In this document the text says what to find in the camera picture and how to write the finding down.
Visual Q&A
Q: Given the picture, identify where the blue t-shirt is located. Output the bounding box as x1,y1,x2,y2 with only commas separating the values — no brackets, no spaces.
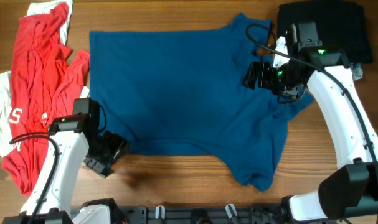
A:
89,14,313,191

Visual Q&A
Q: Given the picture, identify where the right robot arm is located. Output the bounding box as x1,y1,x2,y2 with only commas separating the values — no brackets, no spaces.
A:
243,21,378,223

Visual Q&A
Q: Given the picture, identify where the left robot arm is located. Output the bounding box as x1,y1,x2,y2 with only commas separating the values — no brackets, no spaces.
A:
3,98,130,224

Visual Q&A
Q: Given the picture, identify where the folded grey garment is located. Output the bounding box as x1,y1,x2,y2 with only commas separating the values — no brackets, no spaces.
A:
351,63,363,81

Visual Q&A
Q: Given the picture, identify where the folded black garment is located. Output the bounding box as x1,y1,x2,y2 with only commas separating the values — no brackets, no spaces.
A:
277,1,373,63

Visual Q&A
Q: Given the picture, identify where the red t-shirt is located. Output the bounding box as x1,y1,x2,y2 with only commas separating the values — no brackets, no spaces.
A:
1,2,91,196

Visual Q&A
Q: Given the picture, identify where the white t-shirt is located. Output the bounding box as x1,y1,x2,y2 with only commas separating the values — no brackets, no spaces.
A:
0,0,73,157

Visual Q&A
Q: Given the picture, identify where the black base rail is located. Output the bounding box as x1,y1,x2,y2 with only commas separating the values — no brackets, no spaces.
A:
120,197,344,224

